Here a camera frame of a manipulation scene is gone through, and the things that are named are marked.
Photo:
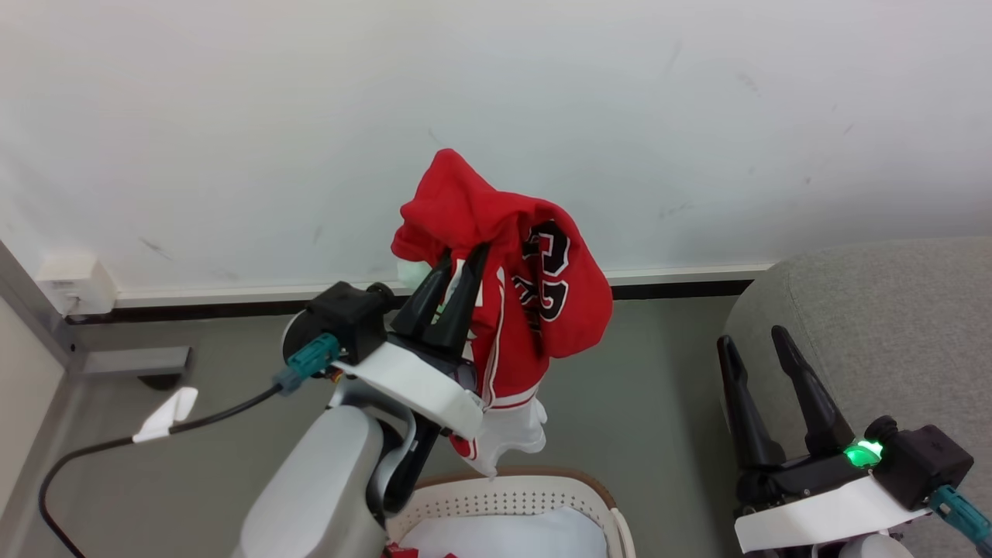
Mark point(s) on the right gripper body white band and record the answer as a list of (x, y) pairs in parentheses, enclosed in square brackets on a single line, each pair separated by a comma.
[(821, 511)]

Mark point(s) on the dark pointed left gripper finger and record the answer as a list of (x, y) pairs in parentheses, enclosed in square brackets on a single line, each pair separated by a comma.
[(418, 306), (457, 310)]

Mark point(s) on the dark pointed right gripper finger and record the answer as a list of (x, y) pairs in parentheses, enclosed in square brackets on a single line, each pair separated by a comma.
[(748, 418), (818, 411)]

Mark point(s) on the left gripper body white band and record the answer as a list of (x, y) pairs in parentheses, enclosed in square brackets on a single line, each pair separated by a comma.
[(418, 384)]

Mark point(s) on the red basketball jersey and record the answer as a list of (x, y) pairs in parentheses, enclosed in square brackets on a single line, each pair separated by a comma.
[(465, 209)]

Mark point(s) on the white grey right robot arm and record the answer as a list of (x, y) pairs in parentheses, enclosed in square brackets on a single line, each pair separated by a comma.
[(880, 547)]

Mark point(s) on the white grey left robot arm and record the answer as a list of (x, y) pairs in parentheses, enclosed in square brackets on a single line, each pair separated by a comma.
[(318, 488)]

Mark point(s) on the white perforated laundry basket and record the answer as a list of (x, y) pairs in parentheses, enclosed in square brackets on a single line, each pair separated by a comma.
[(504, 492)]

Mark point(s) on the grey fabric sofa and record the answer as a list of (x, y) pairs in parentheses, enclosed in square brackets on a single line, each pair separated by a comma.
[(891, 325)]

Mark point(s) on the white and black baseboard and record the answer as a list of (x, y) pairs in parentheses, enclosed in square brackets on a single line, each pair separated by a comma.
[(659, 276)]

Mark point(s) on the small red cloth piece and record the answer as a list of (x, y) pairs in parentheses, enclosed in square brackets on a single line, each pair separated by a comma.
[(399, 552)]

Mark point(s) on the white garment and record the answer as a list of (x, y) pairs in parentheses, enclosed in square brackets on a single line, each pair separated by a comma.
[(511, 536)]

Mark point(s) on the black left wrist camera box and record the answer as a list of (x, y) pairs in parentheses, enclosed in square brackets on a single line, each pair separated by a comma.
[(349, 318)]

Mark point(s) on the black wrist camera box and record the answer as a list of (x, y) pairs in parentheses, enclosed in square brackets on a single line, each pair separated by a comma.
[(349, 318), (922, 461)]

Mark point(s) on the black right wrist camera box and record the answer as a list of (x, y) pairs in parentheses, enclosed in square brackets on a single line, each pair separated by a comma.
[(922, 461)]

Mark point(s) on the grey metal frame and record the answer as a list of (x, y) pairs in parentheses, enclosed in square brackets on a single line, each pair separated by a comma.
[(132, 361)]

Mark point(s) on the white wall outlet box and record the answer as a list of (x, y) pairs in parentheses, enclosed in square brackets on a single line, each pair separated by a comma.
[(77, 283)]

